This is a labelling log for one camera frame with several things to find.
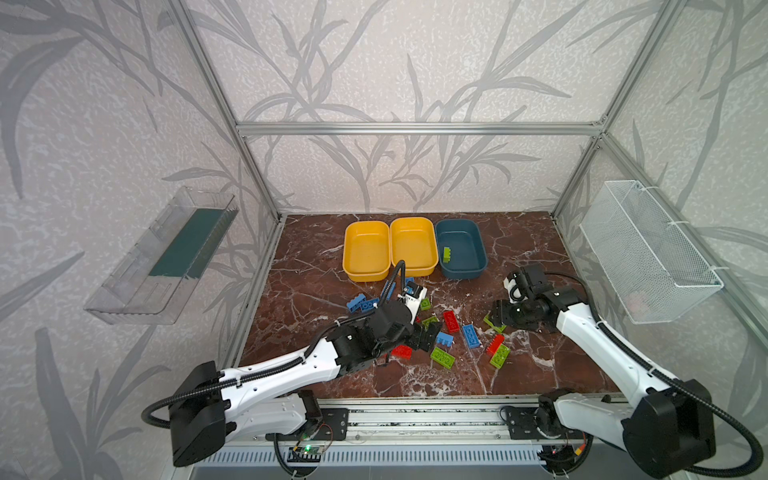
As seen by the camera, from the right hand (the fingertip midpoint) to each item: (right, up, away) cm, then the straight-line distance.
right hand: (498, 309), depth 84 cm
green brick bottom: (-20, -6, +7) cm, 22 cm away
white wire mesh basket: (+26, +12, -22) cm, 36 cm away
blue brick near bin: (-25, +7, +15) cm, 30 cm away
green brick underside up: (-16, -14, +2) cm, 21 cm away
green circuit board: (-51, -33, -12) cm, 62 cm away
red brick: (-12, -5, +7) cm, 15 cm away
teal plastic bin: (-6, +16, +23) cm, 29 cm away
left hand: (-20, +2, -9) cm, 22 cm away
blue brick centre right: (-7, -9, +3) cm, 12 cm away
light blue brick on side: (-15, -9, +3) cm, 18 cm away
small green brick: (-12, +15, +21) cm, 28 cm away
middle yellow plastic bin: (-23, +20, +28) cm, 41 cm away
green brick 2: (+2, -7, +5) cm, 9 cm away
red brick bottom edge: (-27, -12, 0) cm, 30 cm away
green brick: (0, -14, 0) cm, 14 cm away
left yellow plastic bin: (-41, +16, +26) cm, 51 cm away
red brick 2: (-1, -10, +1) cm, 10 cm away
